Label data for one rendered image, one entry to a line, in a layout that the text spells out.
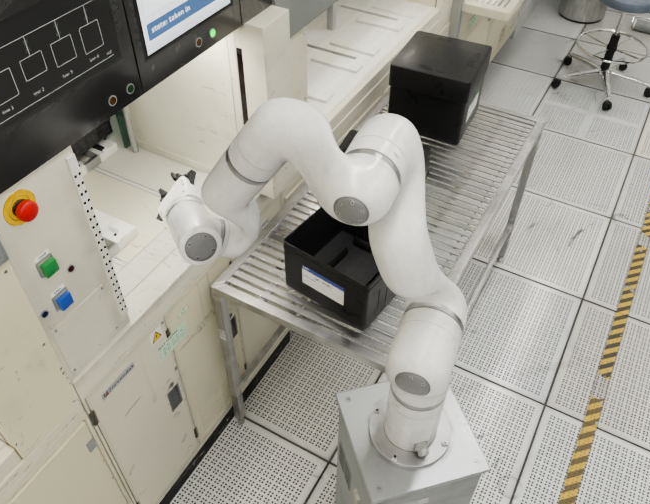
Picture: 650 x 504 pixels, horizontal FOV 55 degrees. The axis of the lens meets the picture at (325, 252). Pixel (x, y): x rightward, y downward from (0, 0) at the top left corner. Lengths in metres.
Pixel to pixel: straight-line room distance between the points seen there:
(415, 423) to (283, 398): 1.13
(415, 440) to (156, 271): 0.79
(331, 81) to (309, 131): 1.48
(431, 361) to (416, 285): 0.14
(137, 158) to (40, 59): 0.98
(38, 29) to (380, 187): 0.61
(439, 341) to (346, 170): 0.41
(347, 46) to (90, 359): 1.62
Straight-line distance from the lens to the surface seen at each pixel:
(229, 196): 1.09
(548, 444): 2.49
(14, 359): 1.38
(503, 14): 3.12
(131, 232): 1.80
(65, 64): 1.21
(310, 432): 2.37
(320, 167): 0.91
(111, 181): 2.03
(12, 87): 1.15
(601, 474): 2.50
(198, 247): 1.21
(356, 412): 1.54
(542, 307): 2.87
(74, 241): 1.35
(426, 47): 2.37
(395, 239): 1.02
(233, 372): 2.11
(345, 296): 1.62
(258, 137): 0.98
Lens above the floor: 2.09
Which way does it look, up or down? 46 degrees down
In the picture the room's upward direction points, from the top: 1 degrees clockwise
